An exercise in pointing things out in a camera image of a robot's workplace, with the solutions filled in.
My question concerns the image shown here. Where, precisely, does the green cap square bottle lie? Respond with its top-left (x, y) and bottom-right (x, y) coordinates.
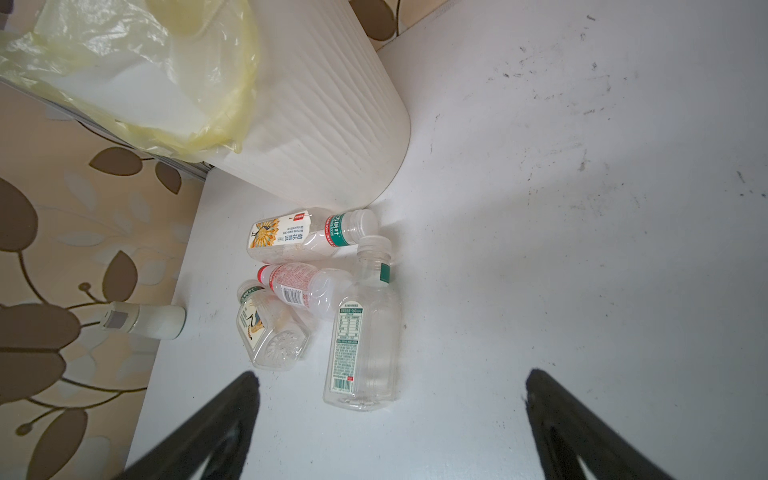
top-left (236, 280), bottom-right (311, 371)

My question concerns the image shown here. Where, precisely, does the orange label clear bottle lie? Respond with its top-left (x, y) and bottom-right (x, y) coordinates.
top-left (246, 208), bottom-right (380, 264)

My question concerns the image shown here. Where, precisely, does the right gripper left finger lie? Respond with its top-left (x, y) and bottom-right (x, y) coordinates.
top-left (117, 371), bottom-right (260, 479)

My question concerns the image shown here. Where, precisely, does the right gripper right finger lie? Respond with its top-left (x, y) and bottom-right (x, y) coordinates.
top-left (526, 369), bottom-right (670, 479)

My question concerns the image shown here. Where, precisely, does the pink label clear bottle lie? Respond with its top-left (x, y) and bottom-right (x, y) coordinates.
top-left (257, 262), bottom-right (353, 322)

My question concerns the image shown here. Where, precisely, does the white ribbed waste bin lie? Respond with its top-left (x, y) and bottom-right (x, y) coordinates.
top-left (213, 1), bottom-right (411, 211)

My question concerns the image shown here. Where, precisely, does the green label clear bottle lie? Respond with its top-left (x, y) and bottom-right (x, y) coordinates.
top-left (323, 235), bottom-right (403, 411)

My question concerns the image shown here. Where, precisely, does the yellow plastic bin liner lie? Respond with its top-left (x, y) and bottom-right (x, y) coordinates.
top-left (1, 1), bottom-right (259, 162)

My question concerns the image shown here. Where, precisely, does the white cylinder at edge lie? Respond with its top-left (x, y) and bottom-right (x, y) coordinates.
top-left (100, 302), bottom-right (186, 340)

